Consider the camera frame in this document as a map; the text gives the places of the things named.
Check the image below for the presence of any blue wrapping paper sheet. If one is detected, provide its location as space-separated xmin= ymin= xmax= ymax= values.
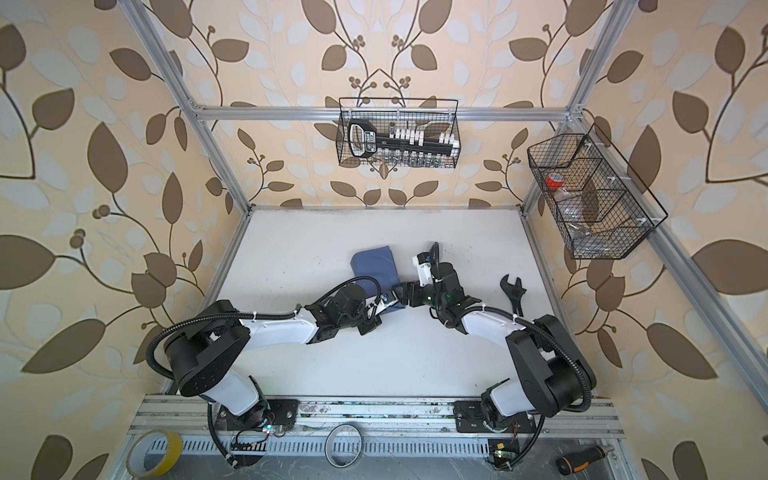
xmin=350 ymin=246 xmax=405 ymax=314

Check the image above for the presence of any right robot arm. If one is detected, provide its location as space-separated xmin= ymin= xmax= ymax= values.
xmin=397 ymin=253 xmax=596 ymax=431

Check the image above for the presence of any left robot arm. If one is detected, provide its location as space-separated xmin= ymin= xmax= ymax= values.
xmin=145 ymin=276 xmax=397 ymax=416

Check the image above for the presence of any black adjustable wrench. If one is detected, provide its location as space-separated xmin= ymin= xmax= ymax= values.
xmin=500 ymin=274 xmax=527 ymax=316

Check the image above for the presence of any black socket set holder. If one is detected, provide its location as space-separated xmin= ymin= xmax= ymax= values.
xmin=346 ymin=119 xmax=461 ymax=159

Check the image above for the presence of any yellow tape roll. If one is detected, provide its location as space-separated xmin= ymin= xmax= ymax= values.
xmin=126 ymin=430 xmax=183 ymax=479

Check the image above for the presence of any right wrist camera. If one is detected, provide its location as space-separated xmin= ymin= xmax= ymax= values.
xmin=413 ymin=252 xmax=439 ymax=287

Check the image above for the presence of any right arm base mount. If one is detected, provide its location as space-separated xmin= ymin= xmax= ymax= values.
xmin=453 ymin=400 xmax=536 ymax=434

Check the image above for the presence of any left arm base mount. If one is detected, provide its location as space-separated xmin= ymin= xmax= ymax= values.
xmin=220 ymin=398 xmax=299 ymax=431

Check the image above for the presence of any grey cable loop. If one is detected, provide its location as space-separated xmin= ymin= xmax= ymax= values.
xmin=324 ymin=422 xmax=365 ymax=469

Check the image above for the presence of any back wire basket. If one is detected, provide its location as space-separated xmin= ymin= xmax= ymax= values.
xmin=335 ymin=96 xmax=462 ymax=169

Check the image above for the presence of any wire basket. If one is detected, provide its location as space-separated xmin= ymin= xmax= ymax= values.
xmin=527 ymin=124 xmax=668 ymax=260
xmin=335 ymin=96 xmax=462 ymax=169

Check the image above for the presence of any right wire basket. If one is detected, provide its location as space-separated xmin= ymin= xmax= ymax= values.
xmin=527 ymin=124 xmax=668 ymax=260

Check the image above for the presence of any orange handled screwdriver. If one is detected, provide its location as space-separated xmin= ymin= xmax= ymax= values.
xmin=554 ymin=445 xmax=613 ymax=476

